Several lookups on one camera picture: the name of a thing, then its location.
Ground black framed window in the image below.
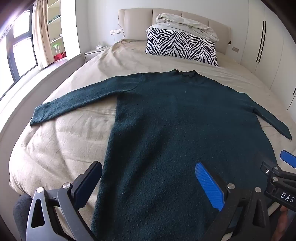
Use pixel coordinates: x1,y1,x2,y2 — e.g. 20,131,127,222
0,5,39,99

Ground beige curtain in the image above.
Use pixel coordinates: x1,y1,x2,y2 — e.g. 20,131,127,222
32,0,56,69

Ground dark green knit sweater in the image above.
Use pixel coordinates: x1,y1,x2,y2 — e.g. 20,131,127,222
30,68,292,241

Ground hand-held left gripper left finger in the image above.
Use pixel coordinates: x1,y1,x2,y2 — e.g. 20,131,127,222
26,161,102,241

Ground white open shelf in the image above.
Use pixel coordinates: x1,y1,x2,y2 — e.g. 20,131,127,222
47,0,69,63

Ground zebra print pillow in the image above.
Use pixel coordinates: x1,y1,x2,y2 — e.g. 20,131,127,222
145,27,219,67

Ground crumpled white blanket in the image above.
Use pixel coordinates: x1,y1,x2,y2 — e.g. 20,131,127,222
155,13,220,42

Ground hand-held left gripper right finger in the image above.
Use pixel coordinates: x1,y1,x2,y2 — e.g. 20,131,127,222
195,162,271,241

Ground beige upholstered headboard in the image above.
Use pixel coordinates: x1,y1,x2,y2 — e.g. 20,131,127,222
118,8,232,55

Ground bed with beige sheet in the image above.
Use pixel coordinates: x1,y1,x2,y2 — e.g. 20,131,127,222
9,38,296,241

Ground white wardrobe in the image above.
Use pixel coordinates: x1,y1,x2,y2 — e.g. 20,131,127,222
240,0,296,112

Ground white nightstand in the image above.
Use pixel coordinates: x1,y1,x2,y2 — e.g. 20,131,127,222
83,45,112,62

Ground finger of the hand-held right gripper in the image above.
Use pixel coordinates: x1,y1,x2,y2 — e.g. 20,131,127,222
280,150,296,169
260,161,296,184

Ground person's right hand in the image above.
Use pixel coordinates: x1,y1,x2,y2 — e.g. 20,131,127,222
276,206,292,235

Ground black wardrobe handles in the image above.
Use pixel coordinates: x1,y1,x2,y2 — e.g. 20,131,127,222
256,20,267,63

